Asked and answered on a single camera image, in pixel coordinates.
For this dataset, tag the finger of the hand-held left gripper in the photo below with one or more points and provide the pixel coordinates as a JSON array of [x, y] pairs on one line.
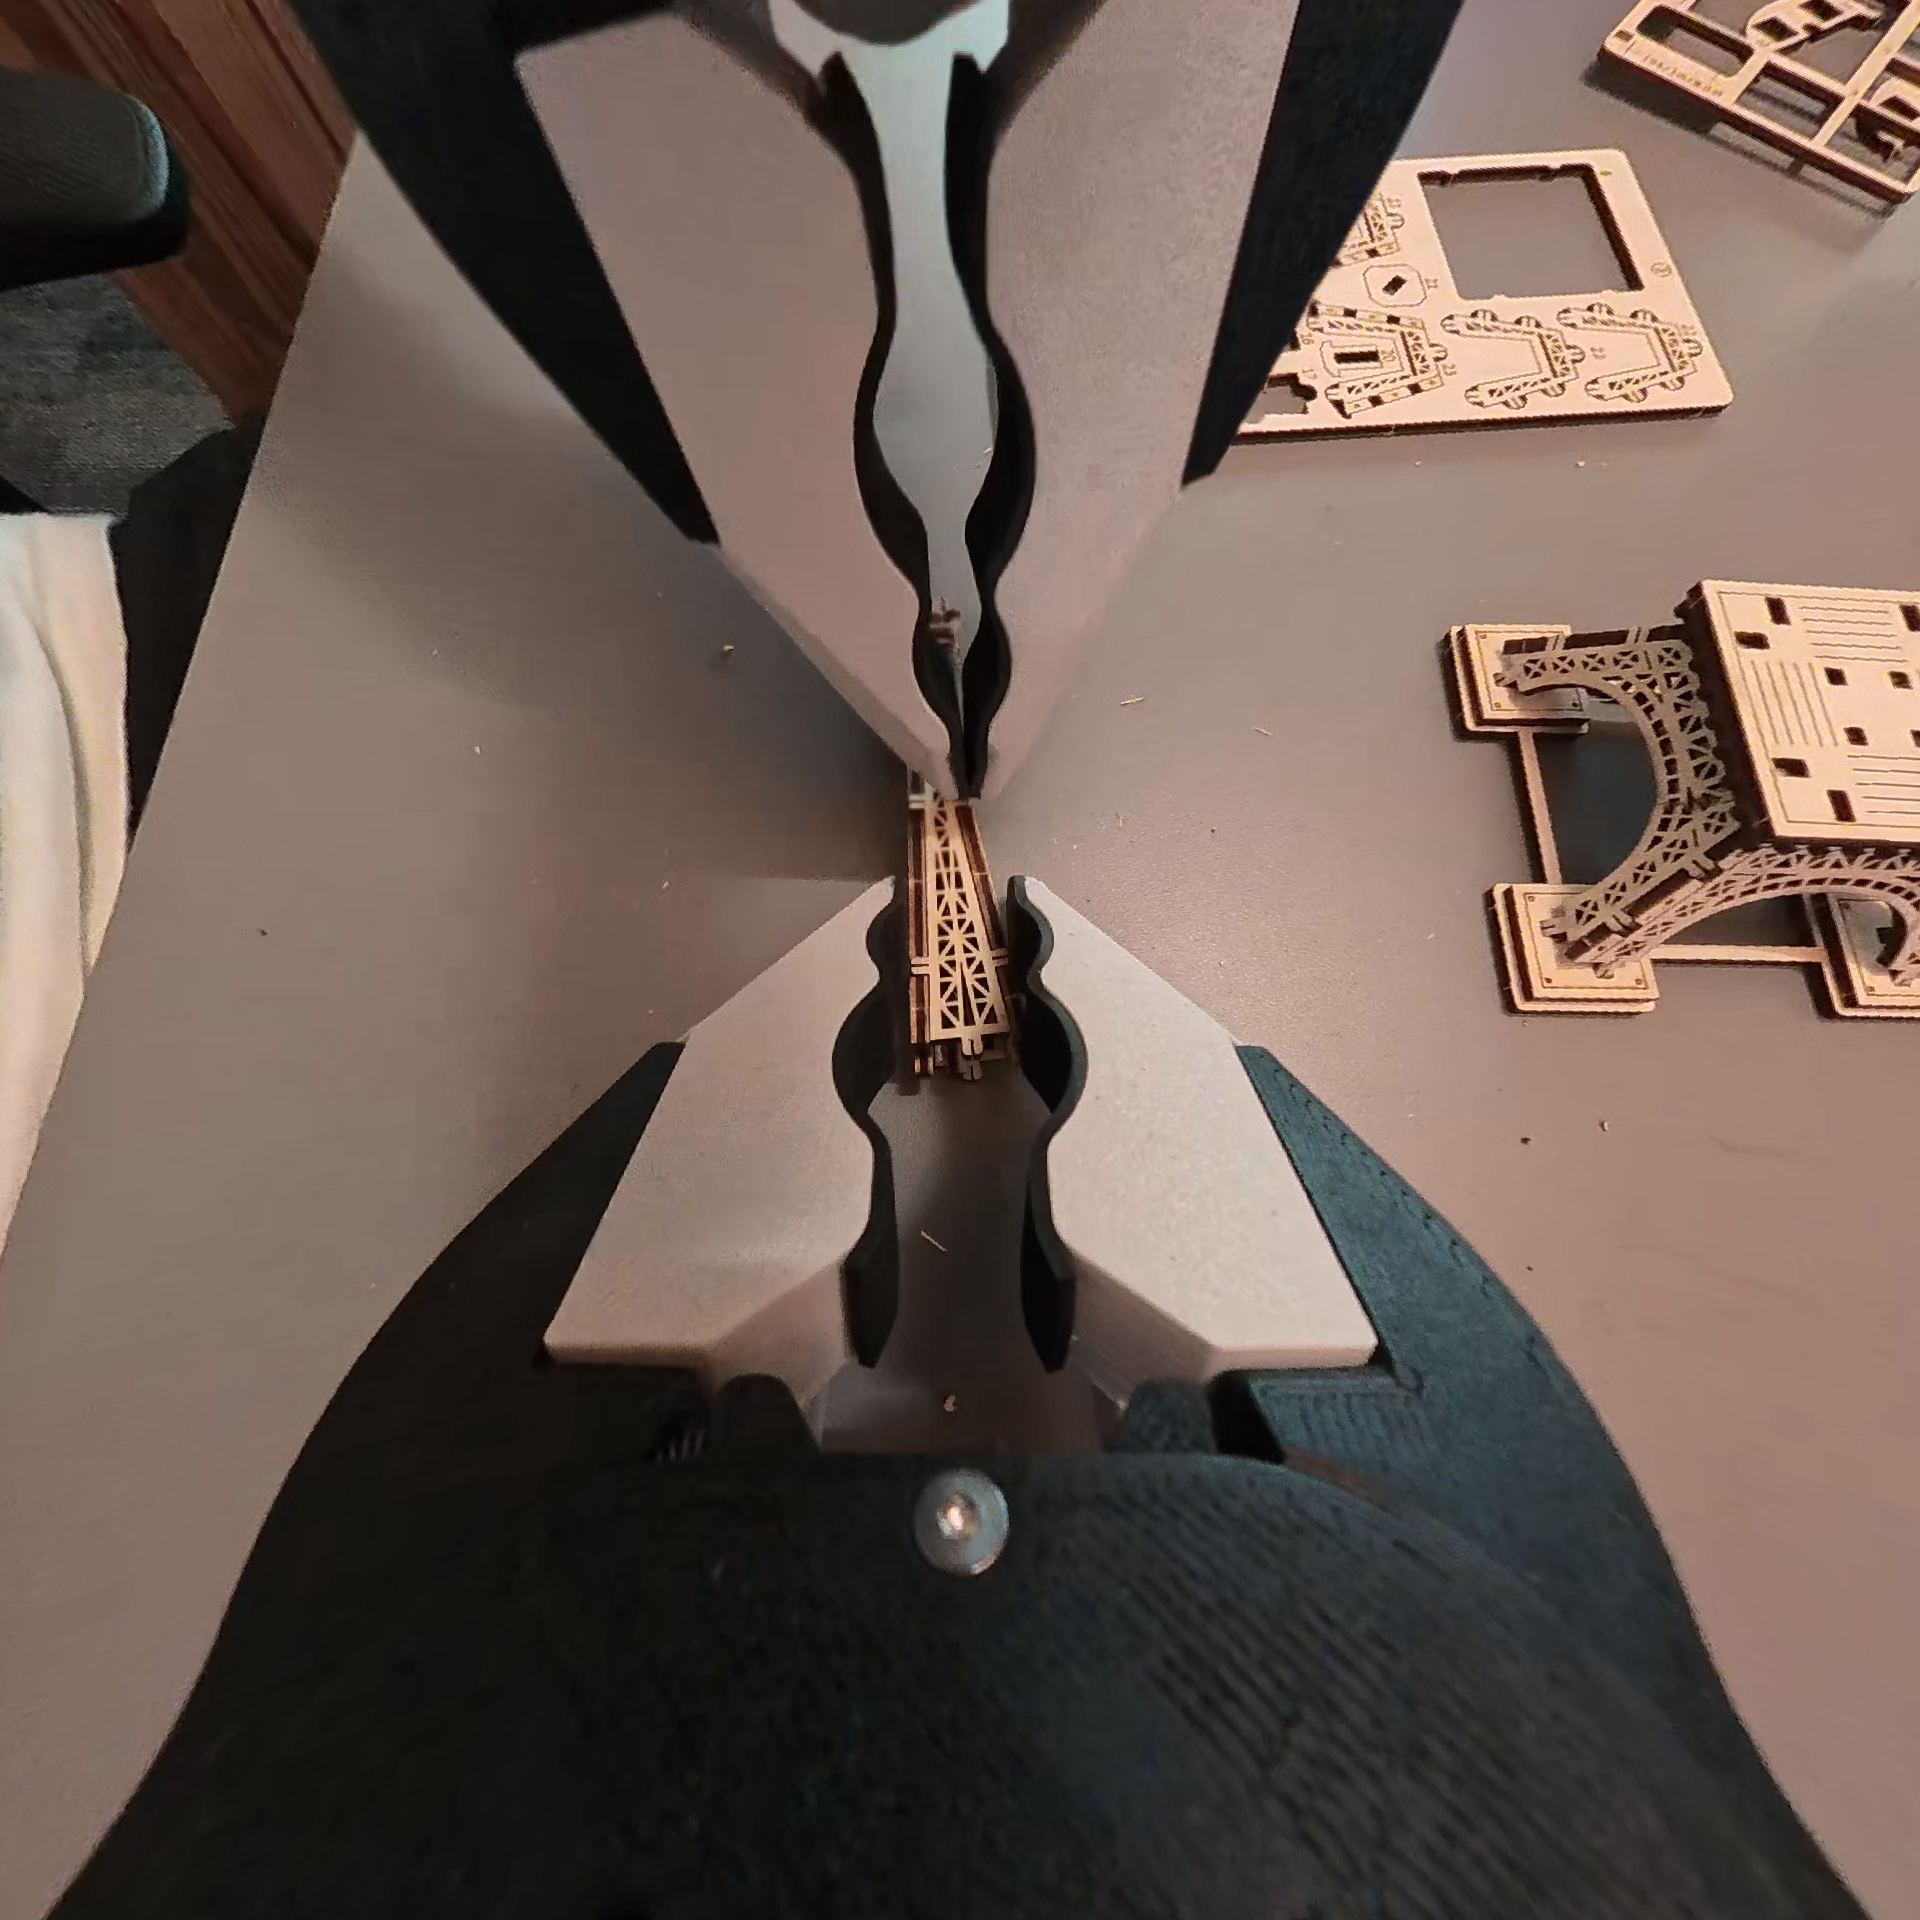
[[1140, 301], [704, 301]]

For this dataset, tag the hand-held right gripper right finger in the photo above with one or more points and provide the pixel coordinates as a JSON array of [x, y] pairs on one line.
[[1213, 1201]]

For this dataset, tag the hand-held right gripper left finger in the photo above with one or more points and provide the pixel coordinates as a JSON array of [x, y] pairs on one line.
[[704, 1201]]

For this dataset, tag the wooden tower model spire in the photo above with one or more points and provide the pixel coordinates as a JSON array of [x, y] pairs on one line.
[[960, 961]]

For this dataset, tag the grey desk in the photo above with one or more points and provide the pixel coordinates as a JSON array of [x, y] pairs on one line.
[[450, 751]]

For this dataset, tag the black chair armrest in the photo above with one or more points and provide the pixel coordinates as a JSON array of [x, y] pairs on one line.
[[89, 182]]

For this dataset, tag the wooden sheet with square hole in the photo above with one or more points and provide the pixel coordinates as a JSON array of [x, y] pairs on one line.
[[1641, 264]]

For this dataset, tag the wooden lattice parts sheet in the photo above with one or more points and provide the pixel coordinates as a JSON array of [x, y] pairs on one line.
[[1664, 68]]

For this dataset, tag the person's clothing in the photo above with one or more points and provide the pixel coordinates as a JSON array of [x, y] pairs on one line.
[[60, 827]]

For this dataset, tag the wooden tower model base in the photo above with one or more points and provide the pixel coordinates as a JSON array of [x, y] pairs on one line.
[[1800, 705]]

